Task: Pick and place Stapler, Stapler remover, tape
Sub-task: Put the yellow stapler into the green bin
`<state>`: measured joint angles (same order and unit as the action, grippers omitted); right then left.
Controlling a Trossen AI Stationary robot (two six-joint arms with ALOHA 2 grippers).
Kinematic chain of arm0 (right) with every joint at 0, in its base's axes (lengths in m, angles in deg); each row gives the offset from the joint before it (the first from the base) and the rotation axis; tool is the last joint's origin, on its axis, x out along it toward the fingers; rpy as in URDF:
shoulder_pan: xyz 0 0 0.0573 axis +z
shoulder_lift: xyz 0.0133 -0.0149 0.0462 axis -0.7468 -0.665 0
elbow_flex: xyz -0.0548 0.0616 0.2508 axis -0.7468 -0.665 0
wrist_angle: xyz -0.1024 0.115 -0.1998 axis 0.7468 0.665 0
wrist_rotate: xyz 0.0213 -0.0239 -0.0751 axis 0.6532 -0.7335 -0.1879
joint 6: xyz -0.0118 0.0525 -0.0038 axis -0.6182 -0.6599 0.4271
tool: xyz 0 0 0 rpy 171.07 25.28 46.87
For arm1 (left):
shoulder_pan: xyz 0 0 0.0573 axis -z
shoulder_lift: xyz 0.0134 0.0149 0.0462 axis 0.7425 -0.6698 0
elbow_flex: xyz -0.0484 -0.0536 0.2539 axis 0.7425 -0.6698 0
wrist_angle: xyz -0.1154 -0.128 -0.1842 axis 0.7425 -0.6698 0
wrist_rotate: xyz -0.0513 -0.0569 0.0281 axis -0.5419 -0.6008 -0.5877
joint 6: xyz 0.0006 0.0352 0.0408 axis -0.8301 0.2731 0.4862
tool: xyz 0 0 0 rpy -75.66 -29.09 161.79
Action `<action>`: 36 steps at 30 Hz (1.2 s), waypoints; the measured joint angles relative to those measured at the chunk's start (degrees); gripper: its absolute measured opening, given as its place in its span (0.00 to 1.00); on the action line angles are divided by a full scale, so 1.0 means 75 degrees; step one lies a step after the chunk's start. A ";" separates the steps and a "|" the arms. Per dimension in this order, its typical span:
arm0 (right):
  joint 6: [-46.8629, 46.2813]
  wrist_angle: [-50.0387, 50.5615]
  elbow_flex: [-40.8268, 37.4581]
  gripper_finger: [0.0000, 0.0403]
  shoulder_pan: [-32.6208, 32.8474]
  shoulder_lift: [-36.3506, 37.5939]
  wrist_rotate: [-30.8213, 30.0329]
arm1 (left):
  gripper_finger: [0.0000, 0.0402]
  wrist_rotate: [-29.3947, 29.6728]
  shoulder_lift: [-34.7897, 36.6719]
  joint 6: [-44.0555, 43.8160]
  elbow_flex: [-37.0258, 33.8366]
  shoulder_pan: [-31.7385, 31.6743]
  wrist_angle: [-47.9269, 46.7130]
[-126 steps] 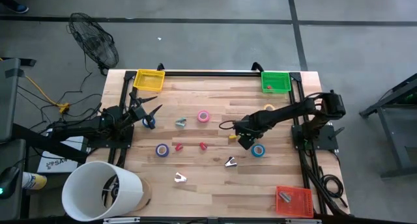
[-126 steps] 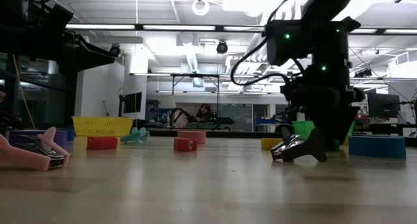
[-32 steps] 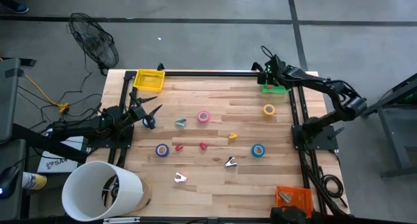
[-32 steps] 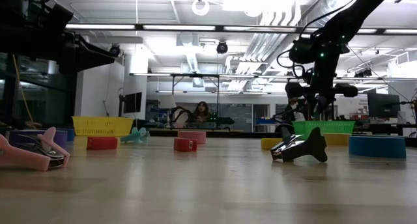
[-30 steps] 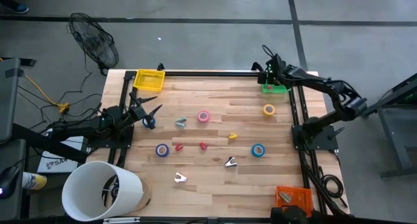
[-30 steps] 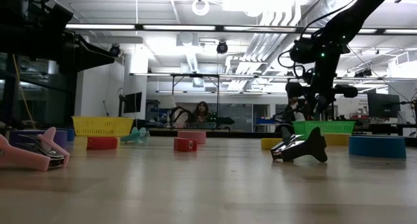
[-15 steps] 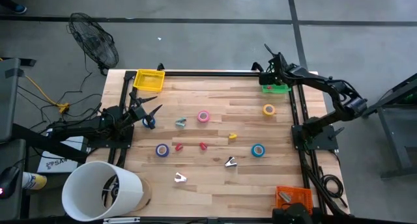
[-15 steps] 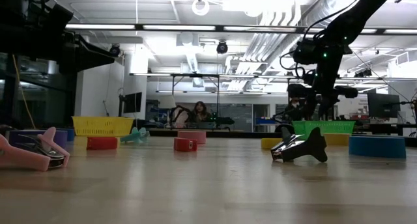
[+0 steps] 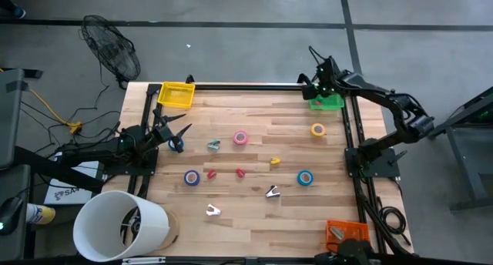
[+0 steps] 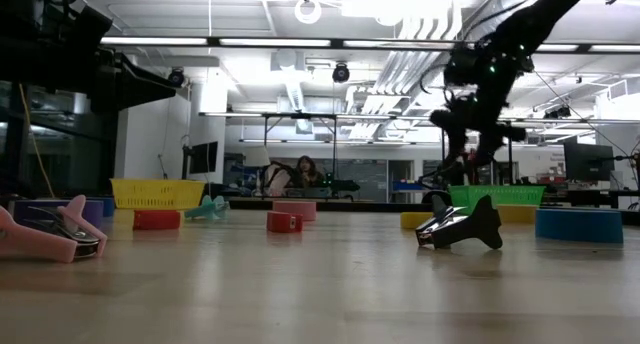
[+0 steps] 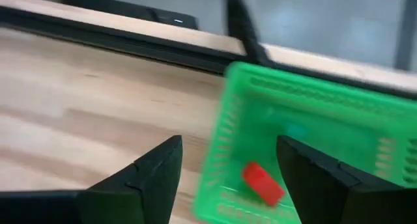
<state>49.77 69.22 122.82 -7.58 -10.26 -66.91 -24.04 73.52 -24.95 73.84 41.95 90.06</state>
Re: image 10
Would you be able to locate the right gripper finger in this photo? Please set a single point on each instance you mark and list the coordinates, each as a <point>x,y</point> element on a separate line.
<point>457,151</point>
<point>487,149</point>

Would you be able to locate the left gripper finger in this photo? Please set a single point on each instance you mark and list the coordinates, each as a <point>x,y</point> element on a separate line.
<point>140,84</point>

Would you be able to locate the yellow tape roll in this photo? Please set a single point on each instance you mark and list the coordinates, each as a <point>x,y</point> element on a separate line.
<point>520,214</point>

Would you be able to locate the light blue tape roll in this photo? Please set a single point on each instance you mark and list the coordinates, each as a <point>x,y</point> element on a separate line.
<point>580,226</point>

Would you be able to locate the red mini stapler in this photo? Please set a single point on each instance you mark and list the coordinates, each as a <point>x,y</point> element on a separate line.
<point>282,222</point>
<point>156,220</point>

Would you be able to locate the teal staple remover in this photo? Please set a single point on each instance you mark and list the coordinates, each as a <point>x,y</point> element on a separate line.
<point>205,210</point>

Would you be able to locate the purple tape roll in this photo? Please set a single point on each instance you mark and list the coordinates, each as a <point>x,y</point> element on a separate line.
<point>22,209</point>

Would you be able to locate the pink tape roll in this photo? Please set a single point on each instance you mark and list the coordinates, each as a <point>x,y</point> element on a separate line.
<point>300,209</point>

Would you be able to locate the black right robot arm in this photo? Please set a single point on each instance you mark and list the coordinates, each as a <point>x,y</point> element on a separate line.
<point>525,24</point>

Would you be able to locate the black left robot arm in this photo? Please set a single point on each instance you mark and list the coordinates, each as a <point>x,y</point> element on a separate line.
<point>40,34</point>

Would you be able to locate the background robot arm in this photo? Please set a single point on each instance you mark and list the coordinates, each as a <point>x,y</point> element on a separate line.
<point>340,185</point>

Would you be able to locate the pink staple remover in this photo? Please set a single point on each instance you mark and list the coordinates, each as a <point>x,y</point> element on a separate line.
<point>30,244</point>

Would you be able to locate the green plastic basket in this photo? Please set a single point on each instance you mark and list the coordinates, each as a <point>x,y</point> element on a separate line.
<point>520,196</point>

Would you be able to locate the blue crate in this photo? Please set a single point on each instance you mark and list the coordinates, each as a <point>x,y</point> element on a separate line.
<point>407,185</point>

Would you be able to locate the small black monitor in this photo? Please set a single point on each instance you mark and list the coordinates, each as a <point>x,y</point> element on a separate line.
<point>207,156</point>

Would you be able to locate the large black monitor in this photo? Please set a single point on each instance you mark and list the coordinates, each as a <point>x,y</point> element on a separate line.
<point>590,161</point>

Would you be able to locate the yellow plastic basket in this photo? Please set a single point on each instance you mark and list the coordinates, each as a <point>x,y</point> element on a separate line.
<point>157,194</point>

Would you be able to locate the black desk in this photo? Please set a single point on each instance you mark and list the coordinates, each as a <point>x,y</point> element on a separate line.
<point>590,196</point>

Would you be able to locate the white table lamp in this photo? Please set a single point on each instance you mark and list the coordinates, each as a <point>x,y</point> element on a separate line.
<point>256,156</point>

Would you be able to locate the person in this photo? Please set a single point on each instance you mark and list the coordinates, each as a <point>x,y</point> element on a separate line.
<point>307,171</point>

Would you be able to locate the black table frame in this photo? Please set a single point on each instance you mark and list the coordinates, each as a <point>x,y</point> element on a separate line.
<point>350,205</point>

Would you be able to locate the black workbench frame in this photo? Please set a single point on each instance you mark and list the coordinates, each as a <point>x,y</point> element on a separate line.
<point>300,116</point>

